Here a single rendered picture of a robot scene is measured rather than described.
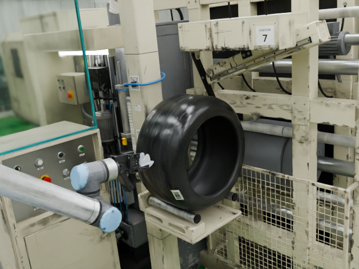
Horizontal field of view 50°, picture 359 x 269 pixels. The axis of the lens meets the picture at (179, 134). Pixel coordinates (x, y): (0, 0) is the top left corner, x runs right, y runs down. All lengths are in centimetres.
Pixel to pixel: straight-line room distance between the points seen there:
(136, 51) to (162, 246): 109
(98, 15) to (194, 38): 341
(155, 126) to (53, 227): 80
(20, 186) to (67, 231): 99
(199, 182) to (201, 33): 79
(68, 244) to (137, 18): 123
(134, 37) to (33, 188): 97
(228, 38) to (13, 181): 114
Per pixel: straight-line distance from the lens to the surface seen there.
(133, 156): 160
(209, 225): 197
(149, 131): 173
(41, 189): 127
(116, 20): 256
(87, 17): 525
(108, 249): 239
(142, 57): 194
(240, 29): 181
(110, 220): 140
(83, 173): 146
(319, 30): 179
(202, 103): 174
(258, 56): 192
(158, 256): 234
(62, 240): 220
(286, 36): 175
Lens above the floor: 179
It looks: 16 degrees down
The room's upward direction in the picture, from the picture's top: 5 degrees counter-clockwise
